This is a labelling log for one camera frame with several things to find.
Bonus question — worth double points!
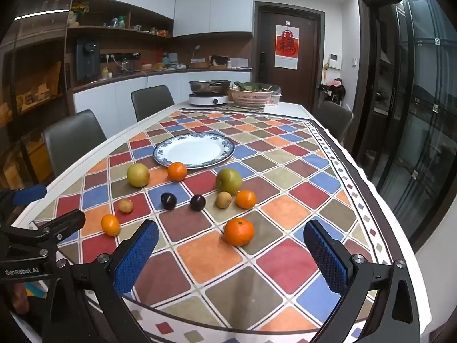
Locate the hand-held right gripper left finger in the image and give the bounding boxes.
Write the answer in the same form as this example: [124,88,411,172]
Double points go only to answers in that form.
[43,219,160,343]

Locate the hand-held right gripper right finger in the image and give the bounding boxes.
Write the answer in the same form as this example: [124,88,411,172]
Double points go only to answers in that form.
[303,219,422,343]

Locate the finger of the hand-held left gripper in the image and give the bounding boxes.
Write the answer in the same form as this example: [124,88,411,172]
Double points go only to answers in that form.
[0,185,48,215]
[30,209,86,246]

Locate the pink plastic basket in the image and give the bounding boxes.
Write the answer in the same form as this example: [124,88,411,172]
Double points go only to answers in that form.
[228,87,275,108]

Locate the dark brown door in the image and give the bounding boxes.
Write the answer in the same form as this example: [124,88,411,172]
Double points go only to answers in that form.
[254,2,325,112]

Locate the person's left hand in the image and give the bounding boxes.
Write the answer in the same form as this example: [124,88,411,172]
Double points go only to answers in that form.
[9,284,31,316]

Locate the colourful checkered tablecloth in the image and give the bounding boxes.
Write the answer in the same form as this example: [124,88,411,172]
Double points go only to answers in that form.
[12,109,415,343]

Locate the white lower cabinets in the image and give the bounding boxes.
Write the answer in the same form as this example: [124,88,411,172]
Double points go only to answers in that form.
[73,69,252,117]

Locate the white cabinets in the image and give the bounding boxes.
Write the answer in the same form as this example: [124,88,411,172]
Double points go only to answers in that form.
[73,0,254,37]
[73,69,252,117]

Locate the green pear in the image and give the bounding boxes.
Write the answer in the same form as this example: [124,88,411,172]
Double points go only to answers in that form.
[216,168,243,196]

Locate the white upper cabinets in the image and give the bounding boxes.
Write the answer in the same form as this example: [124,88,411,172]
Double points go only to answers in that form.
[73,0,254,37]

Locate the red and white wall calendar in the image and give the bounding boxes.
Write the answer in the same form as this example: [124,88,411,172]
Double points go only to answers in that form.
[275,24,300,70]

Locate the black water dispenser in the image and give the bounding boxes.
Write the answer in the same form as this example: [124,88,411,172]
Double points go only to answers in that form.
[75,37,101,82]

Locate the blue rimmed white plate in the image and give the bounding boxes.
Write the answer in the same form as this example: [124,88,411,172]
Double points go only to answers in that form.
[153,133,236,169]

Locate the large orange tangerine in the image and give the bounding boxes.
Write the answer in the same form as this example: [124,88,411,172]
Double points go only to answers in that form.
[223,218,255,246]

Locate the white induction cooker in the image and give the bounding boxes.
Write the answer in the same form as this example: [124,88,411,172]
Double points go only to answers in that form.
[188,93,229,107]

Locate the dark glass sliding door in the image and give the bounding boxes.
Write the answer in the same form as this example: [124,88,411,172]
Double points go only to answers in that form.
[359,0,457,254]

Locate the wooden wall shelf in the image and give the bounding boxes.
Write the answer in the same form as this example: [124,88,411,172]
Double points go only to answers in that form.
[65,0,175,91]

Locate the stainless steel pot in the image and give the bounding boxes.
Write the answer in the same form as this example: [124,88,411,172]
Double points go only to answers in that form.
[189,80,232,95]

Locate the small oval orange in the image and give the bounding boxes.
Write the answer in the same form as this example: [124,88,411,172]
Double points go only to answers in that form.
[101,214,121,237]

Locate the green leafy vegetables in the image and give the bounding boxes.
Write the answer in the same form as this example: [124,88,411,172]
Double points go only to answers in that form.
[234,81,274,93]

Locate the grey dining chair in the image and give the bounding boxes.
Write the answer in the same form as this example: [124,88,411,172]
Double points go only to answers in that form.
[316,101,354,144]
[43,109,108,179]
[131,85,175,122]

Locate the yellow-green pear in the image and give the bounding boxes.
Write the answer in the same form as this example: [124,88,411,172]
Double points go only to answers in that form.
[127,163,151,188]

